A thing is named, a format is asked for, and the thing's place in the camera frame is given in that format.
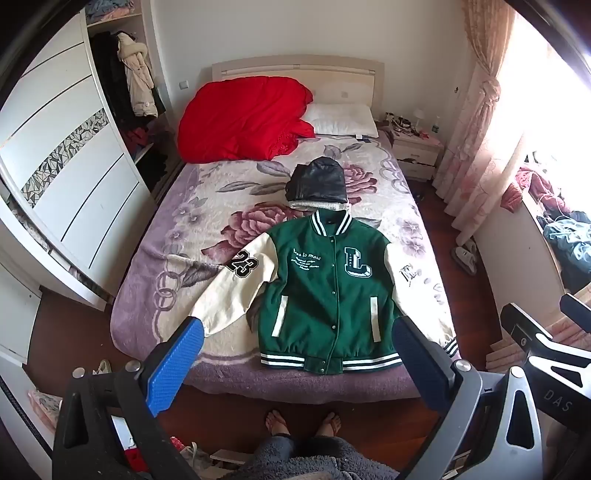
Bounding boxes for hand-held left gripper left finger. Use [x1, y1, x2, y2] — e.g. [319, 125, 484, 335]
[53, 316, 204, 480]

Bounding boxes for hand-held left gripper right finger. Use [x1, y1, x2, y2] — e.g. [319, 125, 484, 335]
[392, 317, 544, 480]

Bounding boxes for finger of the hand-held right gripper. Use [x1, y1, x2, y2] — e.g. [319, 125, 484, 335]
[560, 292, 591, 326]
[501, 302, 591, 435]

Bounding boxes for green varsity jacket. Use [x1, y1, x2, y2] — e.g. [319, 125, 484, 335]
[191, 210, 461, 376]

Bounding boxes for red folded clothes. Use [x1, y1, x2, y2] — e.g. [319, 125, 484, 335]
[122, 127, 151, 156]

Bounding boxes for black hanging clothes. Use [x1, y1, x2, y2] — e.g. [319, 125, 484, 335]
[90, 30, 136, 131]

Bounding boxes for folded clothes on shelf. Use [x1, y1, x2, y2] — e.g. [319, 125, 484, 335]
[85, 0, 144, 23]

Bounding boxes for pink folded blanket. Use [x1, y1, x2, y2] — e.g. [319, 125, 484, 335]
[487, 318, 591, 371]

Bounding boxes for grey sneaker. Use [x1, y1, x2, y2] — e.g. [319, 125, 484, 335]
[171, 436, 209, 468]

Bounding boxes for person's right foot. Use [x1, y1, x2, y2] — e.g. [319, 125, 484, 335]
[316, 412, 344, 437]

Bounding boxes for person's foot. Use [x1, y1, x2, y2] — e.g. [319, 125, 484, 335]
[264, 410, 293, 438]
[316, 412, 344, 437]

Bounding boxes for white slippers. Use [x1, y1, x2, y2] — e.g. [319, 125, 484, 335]
[451, 240, 479, 277]

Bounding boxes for person's left foot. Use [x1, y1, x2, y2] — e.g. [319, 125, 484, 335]
[264, 410, 293, 438]

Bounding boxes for pink crumpled cloth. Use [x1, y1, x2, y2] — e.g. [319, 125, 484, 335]
[501, 166, 571, 216]

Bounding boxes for pink shoe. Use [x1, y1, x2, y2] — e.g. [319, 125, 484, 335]
[28, 388, 64, 428]

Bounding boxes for person's grey fleece clothing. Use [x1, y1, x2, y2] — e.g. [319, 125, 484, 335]
[222, 434, 400, 480]

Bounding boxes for black leather jacket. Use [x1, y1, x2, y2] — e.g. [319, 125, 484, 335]
[285, 156, 350, 213]

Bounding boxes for white nightstand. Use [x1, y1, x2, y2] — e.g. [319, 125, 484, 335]
[379, 118, 447, 182]

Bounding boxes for pink floral curtain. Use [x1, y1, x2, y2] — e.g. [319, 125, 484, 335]
[431, 0, 533, 246]

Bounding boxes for red duvet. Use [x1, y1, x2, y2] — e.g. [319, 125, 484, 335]
[178, 76, 315, 164]

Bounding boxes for white pillow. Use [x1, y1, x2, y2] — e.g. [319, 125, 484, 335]
[305, 103, 380, 139]

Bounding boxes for white wardrobe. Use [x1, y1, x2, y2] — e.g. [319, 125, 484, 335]
[0, 0, 186, 311]

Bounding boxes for beige hanging coat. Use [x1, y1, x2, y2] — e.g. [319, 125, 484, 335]
[116, 32, 158, 119]

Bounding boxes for cream bed headboard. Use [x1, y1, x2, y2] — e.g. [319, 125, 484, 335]
[211, 55, 386, 121]

